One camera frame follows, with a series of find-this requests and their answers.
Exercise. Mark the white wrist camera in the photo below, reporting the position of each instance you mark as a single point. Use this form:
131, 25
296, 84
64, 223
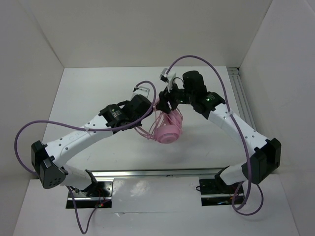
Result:
141, 91
168, 77

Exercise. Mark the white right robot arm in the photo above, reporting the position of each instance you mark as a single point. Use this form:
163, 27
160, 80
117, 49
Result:
264, 155

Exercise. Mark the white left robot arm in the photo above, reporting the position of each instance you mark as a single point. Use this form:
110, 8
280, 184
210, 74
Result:
50, 160

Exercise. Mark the aluminium front rail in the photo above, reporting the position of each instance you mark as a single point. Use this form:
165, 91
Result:
190, 172

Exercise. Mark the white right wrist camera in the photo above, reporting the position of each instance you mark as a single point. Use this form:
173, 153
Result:
168, 77

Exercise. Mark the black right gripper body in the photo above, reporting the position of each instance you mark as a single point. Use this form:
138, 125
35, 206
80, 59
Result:
176, 96

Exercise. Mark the aluminium side rail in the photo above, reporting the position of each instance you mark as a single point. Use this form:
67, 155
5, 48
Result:
240, 96

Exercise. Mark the pink headphones with cable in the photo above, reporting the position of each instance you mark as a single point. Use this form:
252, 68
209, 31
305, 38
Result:
166, 128

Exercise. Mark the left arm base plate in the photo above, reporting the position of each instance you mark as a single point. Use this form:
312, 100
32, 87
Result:
101, 197

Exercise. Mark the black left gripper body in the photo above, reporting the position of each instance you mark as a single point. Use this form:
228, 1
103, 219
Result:
138, 123

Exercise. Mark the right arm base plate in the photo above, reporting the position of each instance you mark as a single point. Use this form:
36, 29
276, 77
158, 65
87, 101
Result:
214, 195

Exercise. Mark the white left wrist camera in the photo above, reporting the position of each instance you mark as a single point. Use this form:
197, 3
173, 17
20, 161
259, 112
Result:
141, 91

